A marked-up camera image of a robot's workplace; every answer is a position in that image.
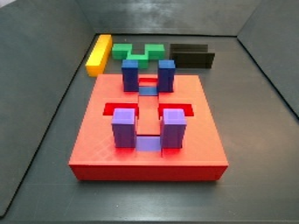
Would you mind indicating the green zigzag block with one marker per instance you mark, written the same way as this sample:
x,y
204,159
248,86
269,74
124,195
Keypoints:
x,y
153,52

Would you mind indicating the red base board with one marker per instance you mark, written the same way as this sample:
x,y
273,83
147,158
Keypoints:
x,y
97,160

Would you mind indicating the black angled bracket block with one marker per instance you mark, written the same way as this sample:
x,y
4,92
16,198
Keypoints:
x,y
191,56

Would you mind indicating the purple U-shaped block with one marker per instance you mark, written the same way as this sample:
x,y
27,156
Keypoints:
x,y
148,132

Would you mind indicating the yellow rectangular bar block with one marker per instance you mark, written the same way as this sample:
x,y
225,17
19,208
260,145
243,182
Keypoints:
x,y
97,57

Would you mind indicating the dark blue U-shaped block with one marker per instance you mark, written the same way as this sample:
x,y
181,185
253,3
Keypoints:
x,y
144,84

